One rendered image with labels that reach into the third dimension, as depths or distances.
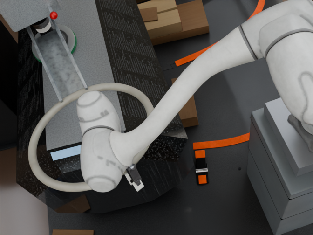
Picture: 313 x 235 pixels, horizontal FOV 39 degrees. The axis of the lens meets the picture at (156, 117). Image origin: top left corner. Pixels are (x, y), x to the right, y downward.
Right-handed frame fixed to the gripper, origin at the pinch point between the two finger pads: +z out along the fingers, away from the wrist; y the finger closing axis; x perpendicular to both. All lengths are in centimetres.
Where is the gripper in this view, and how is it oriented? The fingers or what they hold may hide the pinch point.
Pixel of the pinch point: (134, 180)
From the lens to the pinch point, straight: 155.1
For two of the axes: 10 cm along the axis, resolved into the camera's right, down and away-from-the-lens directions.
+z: 2.7, 6.5, 7.1
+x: -7.6, 6.0, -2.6
